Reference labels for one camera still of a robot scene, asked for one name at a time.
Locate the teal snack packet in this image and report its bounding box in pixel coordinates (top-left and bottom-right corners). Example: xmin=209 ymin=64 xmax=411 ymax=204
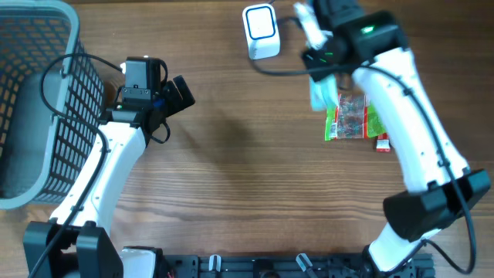
xmin=309 ymin=75 xmax=339 ymax=111

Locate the green snack bag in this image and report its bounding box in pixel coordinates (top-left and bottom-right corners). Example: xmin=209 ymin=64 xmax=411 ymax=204
xmin=325 ymin=93 xmax=386 ymax=141

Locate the red stick sachet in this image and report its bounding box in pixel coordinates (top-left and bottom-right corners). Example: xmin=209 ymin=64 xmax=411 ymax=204
xmin=376 ymin=133 xmax=391 ymax=153

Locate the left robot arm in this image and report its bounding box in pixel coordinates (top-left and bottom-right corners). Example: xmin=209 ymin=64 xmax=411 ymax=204
xmin=23 ymin=57 xmax=195 ymax=277

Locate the white barcode scanner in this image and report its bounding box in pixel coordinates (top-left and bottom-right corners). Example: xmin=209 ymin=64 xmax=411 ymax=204
xmin=242 ymin=3 xmax=281 ymax=60

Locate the grey plastic mesh basket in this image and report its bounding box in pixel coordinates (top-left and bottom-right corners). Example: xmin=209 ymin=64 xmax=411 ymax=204
xmin=1 ymin=1 xmax=104 ymax=210

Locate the right black cable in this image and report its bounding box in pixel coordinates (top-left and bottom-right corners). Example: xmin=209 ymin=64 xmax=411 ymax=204
xmin=249 ymin=15 xmax=477 ymax=275

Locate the black cable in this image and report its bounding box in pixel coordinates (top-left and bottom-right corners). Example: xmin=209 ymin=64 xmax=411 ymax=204
xmin=249 ymin=15 xmax=477 ymax=275
xmin=26 ymin=53 xmax=124 ymax=278

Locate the left black cable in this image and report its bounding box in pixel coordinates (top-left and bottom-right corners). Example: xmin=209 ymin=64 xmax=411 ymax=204
xmin=26 ymin=53 xmax=124 ymax=278

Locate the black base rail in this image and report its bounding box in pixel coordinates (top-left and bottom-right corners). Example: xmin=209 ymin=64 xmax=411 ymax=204
xmin=154 ymin=253 xmax=435 ymax=278

